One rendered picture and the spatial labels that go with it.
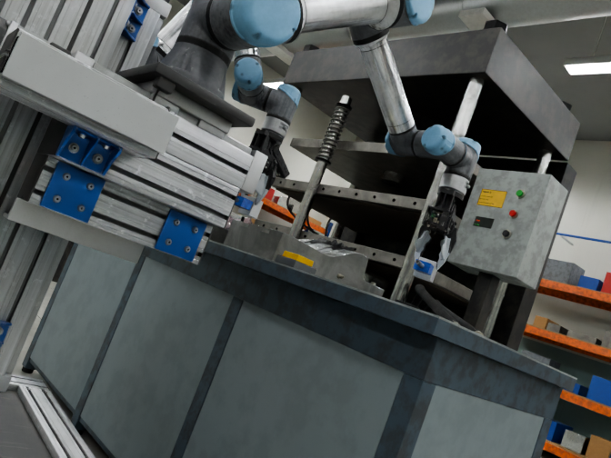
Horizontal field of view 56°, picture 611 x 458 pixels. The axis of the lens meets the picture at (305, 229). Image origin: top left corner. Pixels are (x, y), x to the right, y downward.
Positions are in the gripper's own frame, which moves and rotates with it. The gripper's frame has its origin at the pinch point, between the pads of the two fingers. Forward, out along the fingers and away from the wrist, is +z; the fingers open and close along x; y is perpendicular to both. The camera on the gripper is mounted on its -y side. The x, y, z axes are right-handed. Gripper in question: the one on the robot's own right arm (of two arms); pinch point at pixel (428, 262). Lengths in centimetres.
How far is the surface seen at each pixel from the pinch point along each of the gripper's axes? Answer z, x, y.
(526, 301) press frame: -15, 17, -137
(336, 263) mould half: 7.9, -28.8, -9.0
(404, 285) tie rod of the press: 3, -20, -60
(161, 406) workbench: 66, -59, 7
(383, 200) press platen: -31, -47, -78
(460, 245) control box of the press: -19, -7, -68
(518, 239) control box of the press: -26, 14, -59
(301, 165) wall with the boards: -210, -486, -793
